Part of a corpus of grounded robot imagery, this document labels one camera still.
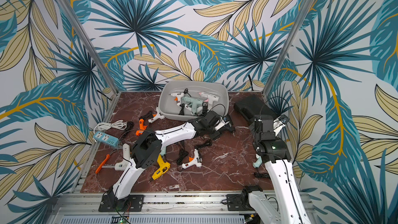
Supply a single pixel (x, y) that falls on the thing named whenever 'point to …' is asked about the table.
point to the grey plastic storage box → (168, 106)
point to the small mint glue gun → (258, 162)
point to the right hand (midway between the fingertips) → (265, 129)
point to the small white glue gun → (159, 115)
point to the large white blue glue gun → (121, 165)
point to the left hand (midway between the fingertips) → (217, 130)
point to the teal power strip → (105, 138)
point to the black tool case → (253, 108)
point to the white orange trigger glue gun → (178, 97)
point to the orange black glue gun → (142, 127)
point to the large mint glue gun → (194, 102)
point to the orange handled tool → (102, 164)
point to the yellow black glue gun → (164, 167)
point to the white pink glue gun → (210, 97)
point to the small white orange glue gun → (196, 160)
